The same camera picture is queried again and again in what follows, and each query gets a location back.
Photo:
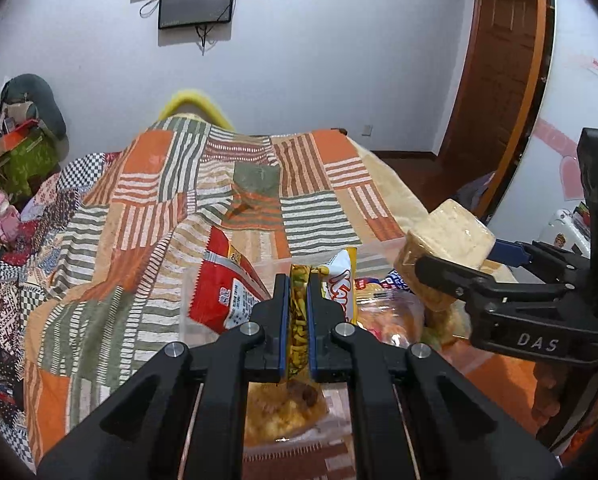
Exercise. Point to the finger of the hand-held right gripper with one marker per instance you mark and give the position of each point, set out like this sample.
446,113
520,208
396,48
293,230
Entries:
511,252
444,275

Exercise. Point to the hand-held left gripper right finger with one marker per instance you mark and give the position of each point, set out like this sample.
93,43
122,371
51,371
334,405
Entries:
313,320

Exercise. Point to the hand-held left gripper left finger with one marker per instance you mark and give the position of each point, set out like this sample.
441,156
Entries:
283,320

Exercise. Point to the yellow snack packet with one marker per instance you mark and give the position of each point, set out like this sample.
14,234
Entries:
299,310

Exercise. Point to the white orange snack packet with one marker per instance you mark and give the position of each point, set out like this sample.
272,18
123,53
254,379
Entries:
339,285

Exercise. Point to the brown bread loaf packet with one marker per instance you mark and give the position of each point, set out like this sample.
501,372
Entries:
454,230

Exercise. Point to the blue snack packet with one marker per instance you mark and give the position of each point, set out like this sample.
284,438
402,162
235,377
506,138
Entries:
396,280

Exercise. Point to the clear bag of buns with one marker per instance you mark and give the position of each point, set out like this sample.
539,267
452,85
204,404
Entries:
389,315

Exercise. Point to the clear plastic container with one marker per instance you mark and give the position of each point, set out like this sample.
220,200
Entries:
374,261

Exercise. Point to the red snack packet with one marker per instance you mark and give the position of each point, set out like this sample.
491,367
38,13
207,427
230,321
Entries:
219,285

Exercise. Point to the clear bag of golden cookies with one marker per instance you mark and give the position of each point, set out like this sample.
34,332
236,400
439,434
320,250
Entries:
289,410

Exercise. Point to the white suitcase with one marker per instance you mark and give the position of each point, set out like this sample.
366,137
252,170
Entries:
559,227

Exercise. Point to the dark cloth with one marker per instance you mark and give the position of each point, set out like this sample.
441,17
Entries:
476,195

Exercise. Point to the brown wooden door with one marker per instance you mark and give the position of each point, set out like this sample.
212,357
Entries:
499,85

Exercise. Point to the orange striped patchwork blanket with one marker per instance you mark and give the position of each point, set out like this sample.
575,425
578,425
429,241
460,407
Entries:
144,220

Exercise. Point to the white wardrobe door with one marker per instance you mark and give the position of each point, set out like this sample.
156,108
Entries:
579,35

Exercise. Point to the yellow foam tube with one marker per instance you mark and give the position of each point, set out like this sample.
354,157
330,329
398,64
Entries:
194,97

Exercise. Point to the checkered patchwork quilt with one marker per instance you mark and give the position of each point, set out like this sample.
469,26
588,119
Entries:
9,310

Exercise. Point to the pink plush toy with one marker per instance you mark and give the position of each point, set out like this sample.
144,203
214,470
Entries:
4,212

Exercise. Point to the small black wall monitor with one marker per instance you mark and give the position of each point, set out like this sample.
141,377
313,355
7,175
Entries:
196,2

